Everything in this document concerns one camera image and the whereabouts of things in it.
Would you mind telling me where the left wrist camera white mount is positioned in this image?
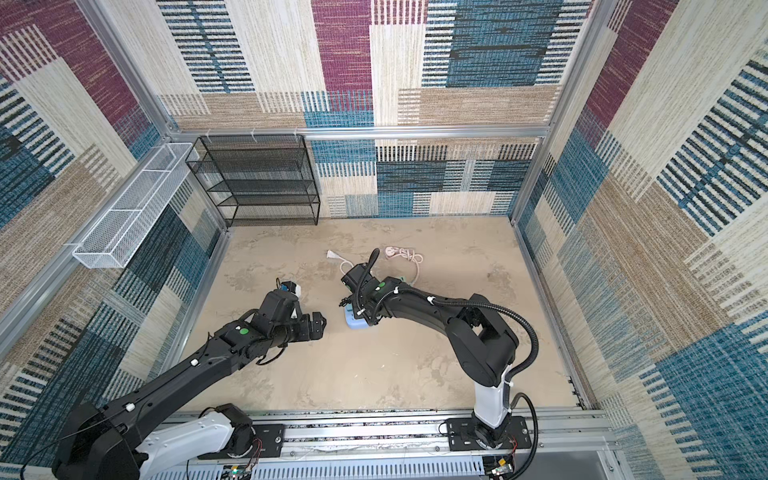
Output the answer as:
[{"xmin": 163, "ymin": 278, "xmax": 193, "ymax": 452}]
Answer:
[{"xmin": 276, "ymin": 278, "xmax": 301, "ymax": 303}]

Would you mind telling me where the black corrugated cable conduit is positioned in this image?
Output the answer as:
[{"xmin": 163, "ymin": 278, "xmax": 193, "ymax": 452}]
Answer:
[{"xmin": 352, "ymin": 247, "xmax": 540, "ymax": 480}]

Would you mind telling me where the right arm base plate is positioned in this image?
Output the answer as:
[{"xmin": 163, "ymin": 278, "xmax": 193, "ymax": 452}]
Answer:
[{"xmin": 444, "ymin": 415, "xmax": 533, "ymax": 451}]

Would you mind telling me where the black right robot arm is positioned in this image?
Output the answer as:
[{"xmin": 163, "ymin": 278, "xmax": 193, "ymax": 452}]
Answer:
[{"xmin": 342, "ymin": 264, "xmax": 519, "ymax": 448}]

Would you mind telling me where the black wire shelf rack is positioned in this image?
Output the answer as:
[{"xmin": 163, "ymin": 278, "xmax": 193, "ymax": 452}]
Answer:
[{"xmin": 185, "ymin": 134, "xmax": 321, "ymax": 228}]

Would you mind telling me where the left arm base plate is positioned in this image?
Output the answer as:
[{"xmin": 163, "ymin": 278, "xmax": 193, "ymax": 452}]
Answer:
[{"xmin": 197, "ymin": 424, "xmax": 285, "ymax": 462}]

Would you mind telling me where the blue square power strip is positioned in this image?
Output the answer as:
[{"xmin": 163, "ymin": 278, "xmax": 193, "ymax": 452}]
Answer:
[{"xmin": 345, "ymin": 311, "xmax": 369, "ymax": 330}]

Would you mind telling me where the white wire mesh basket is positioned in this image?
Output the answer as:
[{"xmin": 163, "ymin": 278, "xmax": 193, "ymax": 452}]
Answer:
[{"xmin": 72, "ymin": 143, "xmax": 192, "ymax": 269}]

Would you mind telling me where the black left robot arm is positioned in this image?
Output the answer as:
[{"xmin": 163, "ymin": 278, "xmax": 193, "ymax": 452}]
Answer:
[{"xmin": 51, "ymin": 289, "xmax": 327, "ymax": 479}]

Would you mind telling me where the white power cord with plug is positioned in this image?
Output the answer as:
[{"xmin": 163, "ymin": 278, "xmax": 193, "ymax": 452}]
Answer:
[{"xmin": 326, "ymin": 250, "xmax": 356, "ymax": 276}]

